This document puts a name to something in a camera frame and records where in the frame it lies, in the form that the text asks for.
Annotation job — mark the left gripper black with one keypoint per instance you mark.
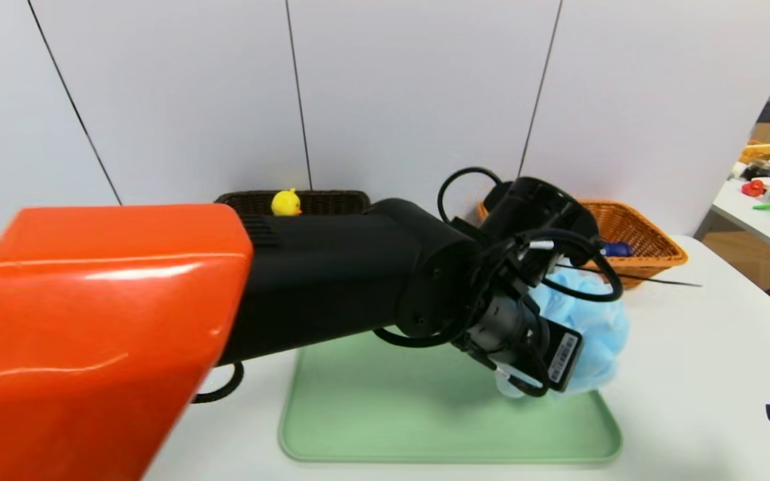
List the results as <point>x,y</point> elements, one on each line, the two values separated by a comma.
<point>563,358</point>

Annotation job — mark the blue mesh bath loofah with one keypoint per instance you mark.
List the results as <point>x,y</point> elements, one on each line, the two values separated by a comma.
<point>599,334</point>

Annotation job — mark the white bottle with blue cap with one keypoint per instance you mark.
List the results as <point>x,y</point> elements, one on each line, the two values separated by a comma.
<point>619,249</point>

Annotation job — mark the yellow duck scooter toy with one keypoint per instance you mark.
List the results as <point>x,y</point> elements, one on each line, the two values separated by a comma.
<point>285,202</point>

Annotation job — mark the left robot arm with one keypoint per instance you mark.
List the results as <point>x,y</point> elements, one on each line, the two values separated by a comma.
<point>124,334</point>

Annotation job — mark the orange wicker basket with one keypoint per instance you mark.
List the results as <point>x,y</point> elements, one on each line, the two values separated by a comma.
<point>646,234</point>

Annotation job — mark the dark brown wicker basket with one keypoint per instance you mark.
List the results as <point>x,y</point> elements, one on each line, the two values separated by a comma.
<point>331,200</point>

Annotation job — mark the green plastic tray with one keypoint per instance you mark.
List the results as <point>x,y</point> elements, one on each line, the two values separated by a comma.
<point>392,414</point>

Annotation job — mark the white side table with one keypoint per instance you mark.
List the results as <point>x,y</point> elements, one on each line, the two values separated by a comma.
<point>759,224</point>

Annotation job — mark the red toy fruit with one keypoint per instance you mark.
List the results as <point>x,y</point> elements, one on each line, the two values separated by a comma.
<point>752,189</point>

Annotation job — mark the yellow snack box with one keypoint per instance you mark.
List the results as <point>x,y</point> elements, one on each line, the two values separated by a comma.
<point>761,152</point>

